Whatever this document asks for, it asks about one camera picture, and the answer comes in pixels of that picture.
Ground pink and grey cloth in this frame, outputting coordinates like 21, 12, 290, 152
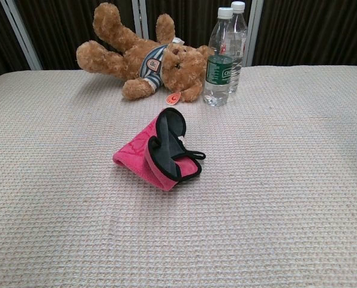
112, 107, 206, 193

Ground orange paper hang tag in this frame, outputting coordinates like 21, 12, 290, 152
165, 91, 182, 106

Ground green label water bottle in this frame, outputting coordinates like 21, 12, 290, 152
202, 7, 235, 107

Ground beige woven tablecloth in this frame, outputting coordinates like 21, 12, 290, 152
0, 64, 357, 288

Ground brown plush teddy bear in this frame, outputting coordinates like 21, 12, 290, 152
76, 2, 215, 103

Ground white label water bottle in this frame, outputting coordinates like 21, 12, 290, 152
226, 1, 248, 94

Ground grey metal partition post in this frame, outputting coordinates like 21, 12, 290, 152
131, 0, 149, 40
243, 0, 265, 67
0, 0, 43, 71

